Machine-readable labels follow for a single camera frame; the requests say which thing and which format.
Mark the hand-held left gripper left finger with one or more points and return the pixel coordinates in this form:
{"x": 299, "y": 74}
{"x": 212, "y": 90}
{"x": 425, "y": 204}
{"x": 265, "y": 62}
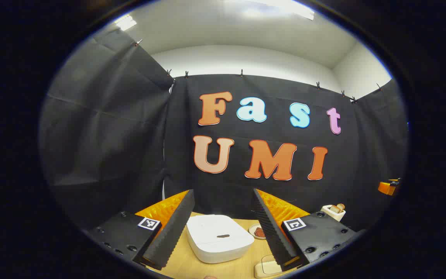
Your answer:
{"x": 170, "y": 232}

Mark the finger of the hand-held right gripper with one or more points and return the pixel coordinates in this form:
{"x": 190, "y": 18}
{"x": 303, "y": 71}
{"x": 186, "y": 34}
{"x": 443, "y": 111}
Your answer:
{"x": 385, "y": 187}

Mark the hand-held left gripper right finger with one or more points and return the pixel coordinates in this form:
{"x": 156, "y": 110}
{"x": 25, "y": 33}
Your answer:
{"x": 271, "y": 232}

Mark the white rice cooker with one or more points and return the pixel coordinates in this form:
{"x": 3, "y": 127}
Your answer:
{"x": 217, "y": 228}

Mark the red meat piece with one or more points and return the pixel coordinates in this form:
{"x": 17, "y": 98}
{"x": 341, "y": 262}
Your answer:
{"x": 259, "y": 233}

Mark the white round plate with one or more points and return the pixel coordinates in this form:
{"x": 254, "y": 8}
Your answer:
{"x": 252, "y": 231}

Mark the cream rectangular dish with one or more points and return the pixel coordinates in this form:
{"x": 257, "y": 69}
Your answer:
{"x": 265, "y": 268}

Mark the toasted bread slice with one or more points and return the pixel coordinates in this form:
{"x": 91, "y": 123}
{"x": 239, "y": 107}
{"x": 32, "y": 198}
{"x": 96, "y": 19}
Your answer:
{"x": 341, "y": 207}
{"x": 334, "y": 209}

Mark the white toaster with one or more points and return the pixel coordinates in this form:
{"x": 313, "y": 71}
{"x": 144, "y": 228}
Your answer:
{"x": 333, "y": 215}

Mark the black backdrop cloth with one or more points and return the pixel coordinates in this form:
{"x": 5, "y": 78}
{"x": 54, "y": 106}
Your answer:
{"x": 110, "y": 135}

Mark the ceiling light panel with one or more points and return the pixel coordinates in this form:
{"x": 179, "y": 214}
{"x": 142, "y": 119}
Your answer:
{"x": 125, "y": 23}
{"x": 277, "y": 7}

